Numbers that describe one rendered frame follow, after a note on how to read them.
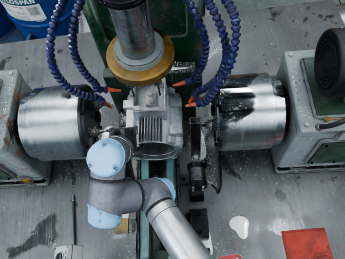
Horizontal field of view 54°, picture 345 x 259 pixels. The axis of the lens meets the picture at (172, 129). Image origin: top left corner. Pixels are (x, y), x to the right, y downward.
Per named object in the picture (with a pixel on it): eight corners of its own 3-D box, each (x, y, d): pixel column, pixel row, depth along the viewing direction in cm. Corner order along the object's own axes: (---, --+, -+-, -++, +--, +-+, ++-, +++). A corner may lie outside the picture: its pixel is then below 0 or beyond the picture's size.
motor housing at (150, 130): (132, 113, 128) (122, 85, 111) (182, 111, 127) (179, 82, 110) (130, 162, 119) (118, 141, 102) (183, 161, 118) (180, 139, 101)
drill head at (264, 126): (189, 102, 129) (188, 61, 107) (298, 95, 127) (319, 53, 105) (193, 163, 118) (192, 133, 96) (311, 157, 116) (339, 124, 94)
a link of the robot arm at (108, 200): (140, 224, 77) (145, 177, 76) (97, 234, 69) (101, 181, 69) (121, 214, 83) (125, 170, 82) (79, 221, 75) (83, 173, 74)
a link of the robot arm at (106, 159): (82, 179, 69) (85, 138, 68) (96, 169, 80) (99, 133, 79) (120, 183, 68) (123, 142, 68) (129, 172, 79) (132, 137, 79)
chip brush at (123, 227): (117, 179, 129) (116, 178, 129) (130, 178, 129) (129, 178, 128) (114, 234, 120) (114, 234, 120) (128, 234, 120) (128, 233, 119)
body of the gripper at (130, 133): (138, 125, 95) (132, 128, 83) (141, 155, 96) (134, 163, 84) (112, 127, 95) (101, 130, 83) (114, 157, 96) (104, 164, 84)
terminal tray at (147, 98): (136, 90, 114) (133, 78, 107) (168, 89, 113) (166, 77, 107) (135, 122, 109) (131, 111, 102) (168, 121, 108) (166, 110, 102)
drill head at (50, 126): (20, 112, 132) (-16, 75, 110) (112, 106, 130) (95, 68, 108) (8, 173, 121) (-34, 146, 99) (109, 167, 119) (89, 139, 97)
